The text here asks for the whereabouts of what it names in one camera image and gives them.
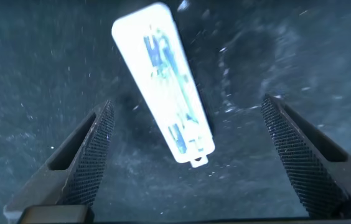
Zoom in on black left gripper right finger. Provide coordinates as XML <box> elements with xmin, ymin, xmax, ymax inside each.
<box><xmin>261</xmin><ymin>93</ymin><xmax>351</xmax><ymax>218</ymax></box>

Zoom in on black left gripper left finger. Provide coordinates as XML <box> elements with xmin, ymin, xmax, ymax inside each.
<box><xmin>3</xmin><ymin>99</ymin><xmax>116</xmax><ymax>224</ymax></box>

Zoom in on white toothbrush case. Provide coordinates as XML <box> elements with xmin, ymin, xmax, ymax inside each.
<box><xmin>111</xmin><ymin>1</ymin><xmax>216</xmax><ymax>169</ymax></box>

